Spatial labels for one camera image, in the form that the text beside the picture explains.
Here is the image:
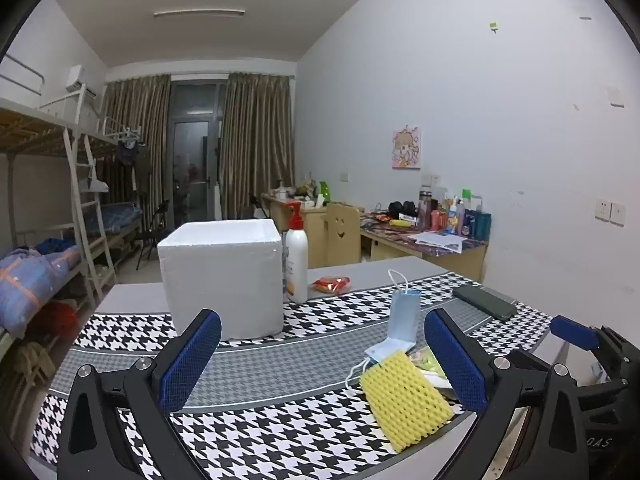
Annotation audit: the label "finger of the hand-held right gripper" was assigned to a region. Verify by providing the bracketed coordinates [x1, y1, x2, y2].
[550, 316, 608, 353]

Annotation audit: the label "cartoon wall poster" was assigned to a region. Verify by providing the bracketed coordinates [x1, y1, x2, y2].
[391, 126, 422, 170]

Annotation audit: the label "black folding chair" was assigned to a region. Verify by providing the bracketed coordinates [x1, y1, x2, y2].
[135, 200, 171, 273]

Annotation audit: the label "blue plaid bedsheet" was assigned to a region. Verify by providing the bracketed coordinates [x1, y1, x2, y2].
[80, 203, 143, 236]

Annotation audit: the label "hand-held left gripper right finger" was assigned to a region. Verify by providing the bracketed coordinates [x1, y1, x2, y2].
[424, 308, 593, 480]

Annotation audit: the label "white air conditioner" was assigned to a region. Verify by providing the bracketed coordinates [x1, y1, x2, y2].
[66, 65, 98, 97]

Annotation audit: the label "red snack packet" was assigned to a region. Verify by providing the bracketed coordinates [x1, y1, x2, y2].
[312, 276, 351, 294]

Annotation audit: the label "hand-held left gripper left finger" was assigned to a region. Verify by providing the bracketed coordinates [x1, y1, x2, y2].
[56, 308, 222, 480]

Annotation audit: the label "glass balcony door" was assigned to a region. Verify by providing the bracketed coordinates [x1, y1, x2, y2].
[169, 80, 226, 231]

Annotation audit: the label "plain wooden desk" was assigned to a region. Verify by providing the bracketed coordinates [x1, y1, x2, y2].
[262, 192, 363, 268]

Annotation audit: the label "white lotion pump bottle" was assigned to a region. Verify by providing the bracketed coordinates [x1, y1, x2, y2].
[284, 202, 309, 304]

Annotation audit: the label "houndstooth table cloth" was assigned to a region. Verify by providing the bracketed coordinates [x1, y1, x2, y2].
[30, 272, 566, 480]

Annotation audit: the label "black phone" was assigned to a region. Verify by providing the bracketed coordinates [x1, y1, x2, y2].
[452, 284, 517, 322]

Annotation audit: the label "white foam box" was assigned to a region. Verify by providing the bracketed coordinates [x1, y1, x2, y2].
[157, 218, 284, 342]

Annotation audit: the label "dark hanging clothes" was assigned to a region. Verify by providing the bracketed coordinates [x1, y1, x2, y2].
[116, 140, 148, 168]

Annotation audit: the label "white printed papers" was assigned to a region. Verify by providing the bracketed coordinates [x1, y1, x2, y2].
[407, 230, 466, 253]

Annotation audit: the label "ceiling light bar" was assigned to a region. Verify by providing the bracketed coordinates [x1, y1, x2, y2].
[153, 8, 246, 18]

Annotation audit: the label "wooden desk with printed cover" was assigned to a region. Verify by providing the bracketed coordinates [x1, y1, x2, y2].
[359, 212, 488, 283]

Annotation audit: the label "white bed ladder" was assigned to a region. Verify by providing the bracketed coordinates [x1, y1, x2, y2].
[65, 127, 118, 301]

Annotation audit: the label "double wall socket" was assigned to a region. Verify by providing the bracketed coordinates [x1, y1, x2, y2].
[595, 199, 627, 224]

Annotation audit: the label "wooden smiley chair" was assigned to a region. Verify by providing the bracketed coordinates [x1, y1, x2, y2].
[326, 203, 362, 266]

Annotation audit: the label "clear green wrapper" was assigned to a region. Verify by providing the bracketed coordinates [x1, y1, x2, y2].
[406, 344, 448, 378]

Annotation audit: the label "blue face mask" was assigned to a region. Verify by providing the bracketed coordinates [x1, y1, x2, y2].
[346, 269, 422, 388]

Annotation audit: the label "yellow foam net sleeve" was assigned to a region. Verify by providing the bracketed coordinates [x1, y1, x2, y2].
[360, 351, 455, 453]

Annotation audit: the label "metal bunk bed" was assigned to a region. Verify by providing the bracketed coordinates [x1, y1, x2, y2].
[0, 55, 151, 341]

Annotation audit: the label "red cloth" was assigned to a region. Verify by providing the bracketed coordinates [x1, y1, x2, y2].
[37, 300, 78, 341]

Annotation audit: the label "brown curtain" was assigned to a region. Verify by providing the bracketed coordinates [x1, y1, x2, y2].
[220, 72, 295, 221]
[102, 75, 171, 241]

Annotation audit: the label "row of toiletry bottles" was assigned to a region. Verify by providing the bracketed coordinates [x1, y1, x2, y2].
[417, 187, 493, 241]

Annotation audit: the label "blue quilt bundle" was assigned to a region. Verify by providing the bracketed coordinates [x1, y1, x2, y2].
[0, 247, 83, 338]

